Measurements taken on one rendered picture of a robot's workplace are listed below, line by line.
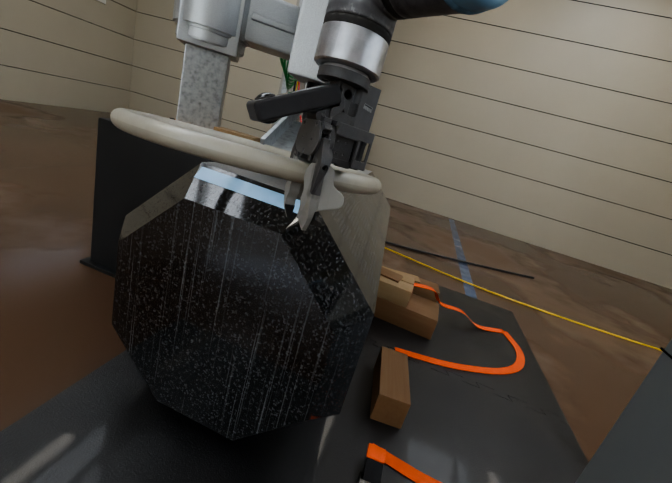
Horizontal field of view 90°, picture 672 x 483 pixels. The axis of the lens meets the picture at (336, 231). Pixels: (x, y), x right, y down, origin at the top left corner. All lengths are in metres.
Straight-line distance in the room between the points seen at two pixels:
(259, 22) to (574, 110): 5.35
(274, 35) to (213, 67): 0.32
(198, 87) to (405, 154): 4.73
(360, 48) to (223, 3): 1.38
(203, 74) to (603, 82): 5.79
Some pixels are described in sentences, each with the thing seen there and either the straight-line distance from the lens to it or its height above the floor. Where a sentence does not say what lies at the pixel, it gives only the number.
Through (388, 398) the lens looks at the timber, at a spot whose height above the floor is 0.13.
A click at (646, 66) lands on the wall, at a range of 6.84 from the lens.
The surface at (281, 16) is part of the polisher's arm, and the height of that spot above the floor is 1.39.
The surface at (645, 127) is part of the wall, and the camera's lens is 6.81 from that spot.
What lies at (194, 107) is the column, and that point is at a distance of 1.84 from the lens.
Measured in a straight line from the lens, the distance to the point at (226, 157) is 0.45.
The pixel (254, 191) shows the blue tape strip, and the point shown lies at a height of 0.78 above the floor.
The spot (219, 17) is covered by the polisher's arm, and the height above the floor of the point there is 1.28.
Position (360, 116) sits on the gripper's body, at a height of 1.01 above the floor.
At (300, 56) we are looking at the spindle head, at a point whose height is 1.16.
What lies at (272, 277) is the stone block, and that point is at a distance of 0.84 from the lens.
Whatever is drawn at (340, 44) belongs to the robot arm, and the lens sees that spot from 0.46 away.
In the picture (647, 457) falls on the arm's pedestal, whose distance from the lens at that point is 0.79.
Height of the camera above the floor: 0.99
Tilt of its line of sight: 17 degrees down
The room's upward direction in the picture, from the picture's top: 16 degrees clockwise
